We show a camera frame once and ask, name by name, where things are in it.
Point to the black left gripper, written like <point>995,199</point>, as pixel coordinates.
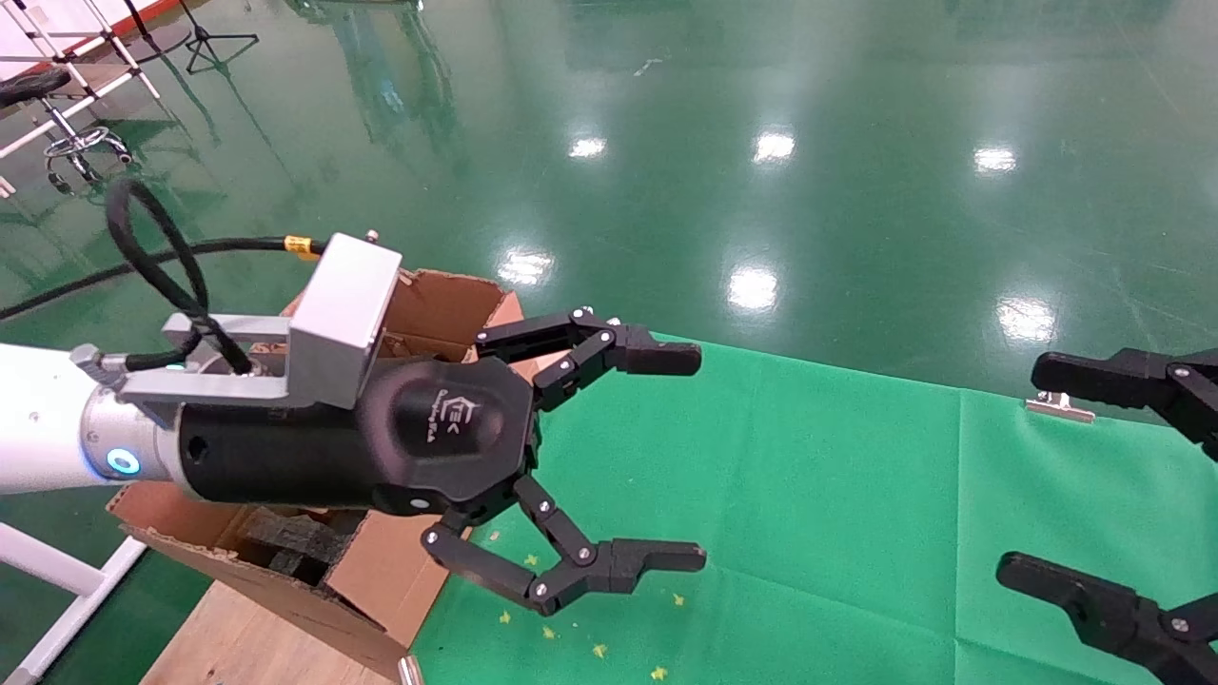
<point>438,428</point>

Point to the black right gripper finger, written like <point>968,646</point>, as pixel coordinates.
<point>1123,381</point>
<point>1113,614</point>

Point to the large open brown carton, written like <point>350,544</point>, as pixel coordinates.
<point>381,580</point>

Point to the green table cloth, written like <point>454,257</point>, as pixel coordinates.
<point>837,495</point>

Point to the black foam block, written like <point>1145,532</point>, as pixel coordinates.
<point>295,542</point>

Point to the black tripod stand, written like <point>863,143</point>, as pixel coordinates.
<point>200,29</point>

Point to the white metal rack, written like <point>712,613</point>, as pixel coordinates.
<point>29,136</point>

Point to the black seat chrome stool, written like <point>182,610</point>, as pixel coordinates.
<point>33,84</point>

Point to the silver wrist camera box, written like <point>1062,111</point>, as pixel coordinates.
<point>343,314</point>

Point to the white metal table frame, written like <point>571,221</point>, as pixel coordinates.
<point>57,566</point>

